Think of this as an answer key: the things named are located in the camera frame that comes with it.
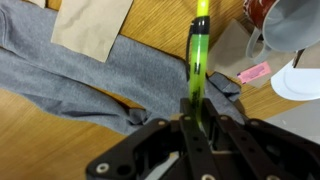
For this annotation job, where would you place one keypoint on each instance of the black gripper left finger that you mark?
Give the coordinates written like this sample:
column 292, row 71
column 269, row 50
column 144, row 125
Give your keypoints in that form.
column 139, row 154

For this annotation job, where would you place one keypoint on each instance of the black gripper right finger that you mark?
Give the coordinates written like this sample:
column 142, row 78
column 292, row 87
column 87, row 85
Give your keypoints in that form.
column 257, row 150

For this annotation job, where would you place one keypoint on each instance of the yellow green pen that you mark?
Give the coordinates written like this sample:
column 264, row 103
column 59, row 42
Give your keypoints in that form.
column 197, row 55

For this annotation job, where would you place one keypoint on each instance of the white plate near mug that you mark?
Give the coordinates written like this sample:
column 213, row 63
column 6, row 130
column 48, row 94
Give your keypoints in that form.
column 296, row 84

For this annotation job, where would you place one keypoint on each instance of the brown napkin under mug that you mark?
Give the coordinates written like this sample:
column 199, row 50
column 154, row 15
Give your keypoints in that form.
column 228, row 57

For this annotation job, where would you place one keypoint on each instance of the maroon mug white inside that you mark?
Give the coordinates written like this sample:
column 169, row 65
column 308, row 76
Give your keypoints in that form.
column 282, row 26

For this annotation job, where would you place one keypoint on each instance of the grey sweatshirt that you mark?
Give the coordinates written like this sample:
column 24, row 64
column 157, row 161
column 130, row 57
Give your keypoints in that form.
column 134, row 86

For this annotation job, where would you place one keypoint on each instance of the small pink packet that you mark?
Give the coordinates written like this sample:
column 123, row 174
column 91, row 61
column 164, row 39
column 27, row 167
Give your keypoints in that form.
column 254, row 72

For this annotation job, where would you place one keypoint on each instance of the brown napkin on far plate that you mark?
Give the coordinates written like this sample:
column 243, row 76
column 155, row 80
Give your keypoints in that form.
column 308, row 58

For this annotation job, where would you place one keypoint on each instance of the brown napkin beside near plate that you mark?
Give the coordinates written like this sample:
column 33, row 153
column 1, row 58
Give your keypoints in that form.
column 90, row 27

